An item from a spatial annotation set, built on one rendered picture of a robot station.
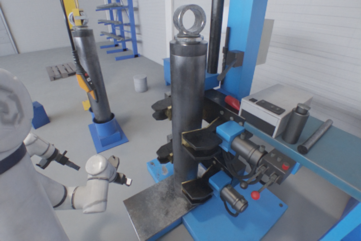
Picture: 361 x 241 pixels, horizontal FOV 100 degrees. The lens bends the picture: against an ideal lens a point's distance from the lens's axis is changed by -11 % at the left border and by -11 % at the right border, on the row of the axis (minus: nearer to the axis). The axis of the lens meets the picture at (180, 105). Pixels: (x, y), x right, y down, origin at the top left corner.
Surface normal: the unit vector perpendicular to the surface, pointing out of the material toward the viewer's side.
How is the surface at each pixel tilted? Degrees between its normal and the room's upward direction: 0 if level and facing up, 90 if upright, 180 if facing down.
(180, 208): 0
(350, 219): 90
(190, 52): 90
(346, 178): 0
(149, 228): 0
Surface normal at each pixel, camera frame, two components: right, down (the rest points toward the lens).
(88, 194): 0.04, -0.61
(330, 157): 0.00, -0.87
